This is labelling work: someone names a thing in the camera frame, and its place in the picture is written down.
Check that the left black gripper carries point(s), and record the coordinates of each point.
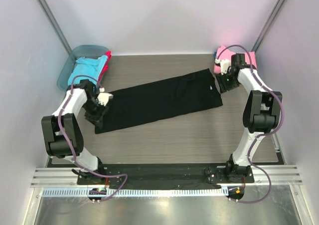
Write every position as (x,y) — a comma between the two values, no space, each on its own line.
(96,119)

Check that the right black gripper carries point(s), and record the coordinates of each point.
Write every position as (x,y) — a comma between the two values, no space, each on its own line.
(225,84)

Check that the black t shirt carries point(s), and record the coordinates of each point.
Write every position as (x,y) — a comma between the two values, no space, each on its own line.
(161,100)

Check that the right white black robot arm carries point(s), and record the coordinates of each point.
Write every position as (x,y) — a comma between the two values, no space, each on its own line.
(261,115)

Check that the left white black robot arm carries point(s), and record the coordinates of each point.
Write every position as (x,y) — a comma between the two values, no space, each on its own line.
(61,132)

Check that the pink folded t shirt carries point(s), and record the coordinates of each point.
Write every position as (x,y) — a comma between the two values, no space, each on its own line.
(227,55)

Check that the light blue t shirt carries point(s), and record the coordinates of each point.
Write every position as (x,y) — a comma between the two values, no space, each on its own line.
(89,67)

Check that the teal plastic basket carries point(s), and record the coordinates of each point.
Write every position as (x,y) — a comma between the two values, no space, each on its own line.
(87,51)

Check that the red t shirt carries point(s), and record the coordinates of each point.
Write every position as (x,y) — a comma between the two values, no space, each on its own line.
(106,65)

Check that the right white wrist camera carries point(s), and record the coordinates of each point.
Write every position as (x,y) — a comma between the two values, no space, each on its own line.
(221,66)

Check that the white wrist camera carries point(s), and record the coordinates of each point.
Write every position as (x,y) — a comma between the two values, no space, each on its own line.
(221,66)
(103,97)

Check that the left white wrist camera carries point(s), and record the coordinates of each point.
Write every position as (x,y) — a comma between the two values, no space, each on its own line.
(103,97)

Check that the white slotted cable duct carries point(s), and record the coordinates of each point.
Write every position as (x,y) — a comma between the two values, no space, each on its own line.
(101,192)

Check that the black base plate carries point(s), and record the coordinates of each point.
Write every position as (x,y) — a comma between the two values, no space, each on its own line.
(185,176)

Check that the aluminium rail beam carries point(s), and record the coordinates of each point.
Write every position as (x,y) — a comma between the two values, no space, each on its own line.
(63,177)

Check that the right aluminium corner post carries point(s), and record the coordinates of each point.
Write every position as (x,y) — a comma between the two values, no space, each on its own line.
(268,24)

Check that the aluminium corner post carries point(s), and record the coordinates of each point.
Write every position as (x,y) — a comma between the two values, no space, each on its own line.
(268,24)
(52,20)

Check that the left aluminium corner post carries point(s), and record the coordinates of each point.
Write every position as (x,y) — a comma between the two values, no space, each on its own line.
(52,20)

